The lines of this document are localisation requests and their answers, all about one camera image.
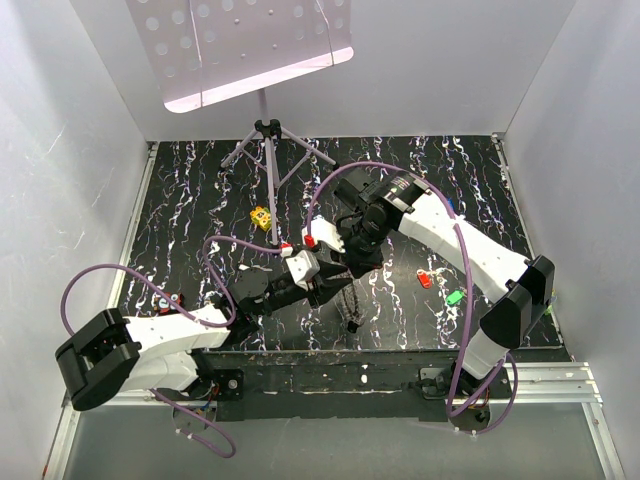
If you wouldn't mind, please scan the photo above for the green tagged key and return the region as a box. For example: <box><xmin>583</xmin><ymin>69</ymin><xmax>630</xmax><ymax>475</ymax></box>
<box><xmin>445</xmin><ymin>290</ymin><xmax>466</xmax><ymax>306</ymax></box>

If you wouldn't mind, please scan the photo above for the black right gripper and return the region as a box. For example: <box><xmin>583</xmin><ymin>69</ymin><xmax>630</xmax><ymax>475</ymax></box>
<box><xmin>328</xmin><ymin>217</ymin><xmax>391</xmax><ymax>280</ymax></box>

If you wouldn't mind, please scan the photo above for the aluminium frame rail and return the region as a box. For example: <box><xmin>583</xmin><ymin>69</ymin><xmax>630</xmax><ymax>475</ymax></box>
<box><xmin>444</xmin><ymin>362</ymin><xmax>604</xmax><ymax>406</ymax></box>

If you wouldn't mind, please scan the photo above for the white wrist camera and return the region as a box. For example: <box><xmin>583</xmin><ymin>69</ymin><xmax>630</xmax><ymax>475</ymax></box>
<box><xmin>281</xmin><ymin>246</ymin><xmax>320</xmax><ymax>291</ymax></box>
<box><xmin>301</xmin><ymin>217</ymin><xmax>346</xmax><ymax>253</ymax></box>

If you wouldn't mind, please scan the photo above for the perforated music stand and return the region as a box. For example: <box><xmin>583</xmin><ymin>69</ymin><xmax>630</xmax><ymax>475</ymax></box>
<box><xmin>127</xmin><ymin>0</ymin><xmax>354</xmax><ymax>243</ymax></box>

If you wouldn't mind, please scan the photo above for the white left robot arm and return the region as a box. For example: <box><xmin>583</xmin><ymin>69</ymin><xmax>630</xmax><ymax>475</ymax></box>
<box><xmin>55</xmin><ymin>255</ymin><xmax>353</xmax><ymax>411</ymax></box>

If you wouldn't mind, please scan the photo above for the purple cable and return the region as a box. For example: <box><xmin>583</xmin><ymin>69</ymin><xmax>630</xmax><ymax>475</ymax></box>
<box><xmin>305</xmin><ymin>160</ymin><xmax>519</xmax><ymax>434</ymax></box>
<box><xmin>60</xmin><ymin>235</ymin><xmax>294</xmax><ymax>459</ymax></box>

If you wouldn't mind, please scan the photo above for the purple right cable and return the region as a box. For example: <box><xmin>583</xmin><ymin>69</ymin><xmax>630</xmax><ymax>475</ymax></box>
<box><xmin>305</xmin><ymin>160</ymin><xmax>519</xmax><ymax>434</ymax></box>

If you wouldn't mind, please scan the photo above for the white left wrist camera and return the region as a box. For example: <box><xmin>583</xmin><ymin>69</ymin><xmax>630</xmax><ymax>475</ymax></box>
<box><xmin>281</xmin><ymin>246</ymin><xmax>320</xmax><ymax>291</ymax></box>

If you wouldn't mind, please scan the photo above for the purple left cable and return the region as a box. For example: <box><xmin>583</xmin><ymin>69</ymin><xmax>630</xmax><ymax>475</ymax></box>
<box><xmin>60</xmin><ymin>235</ymin><xmax>294</xmax><ymax>459</ymax></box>

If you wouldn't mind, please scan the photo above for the red tagged key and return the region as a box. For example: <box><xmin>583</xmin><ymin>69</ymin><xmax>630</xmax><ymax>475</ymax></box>
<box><xmin>416</xmin><ymin>269</ymin><xmax>432</xmax><ymax>289</ymax></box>

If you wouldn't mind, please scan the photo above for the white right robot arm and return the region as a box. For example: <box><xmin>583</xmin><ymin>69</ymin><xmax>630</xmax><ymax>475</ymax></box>
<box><xmin>334</xmin><ymin>168</ymin><xmax>555</xmax><ymax>398</ymax></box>

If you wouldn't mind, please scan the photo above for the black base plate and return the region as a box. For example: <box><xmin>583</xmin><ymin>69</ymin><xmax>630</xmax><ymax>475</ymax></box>
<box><xmin>154</xmin><ymin>349</ymin><xmax>516</xmax><ymax>424</ymax></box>

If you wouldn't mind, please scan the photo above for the yellow green toy block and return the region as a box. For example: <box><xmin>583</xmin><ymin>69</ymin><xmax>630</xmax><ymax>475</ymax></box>
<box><xmin>250</xmin><ymin>206</ymin><xmax>272</xmax><ymax>232</ymax></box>

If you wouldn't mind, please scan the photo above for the red round marker sticker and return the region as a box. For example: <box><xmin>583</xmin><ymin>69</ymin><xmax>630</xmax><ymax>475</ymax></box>
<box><xmin>152</xmin><ymin>293</ymin><xmax>185</xmax><ymax>315</ymax></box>

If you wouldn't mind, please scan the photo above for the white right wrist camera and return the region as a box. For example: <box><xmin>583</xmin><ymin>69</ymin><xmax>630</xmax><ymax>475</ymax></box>
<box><xmin>301</xmin><ymin>217</ymin><xmax>346</xmax><ymax>253</ymax></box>

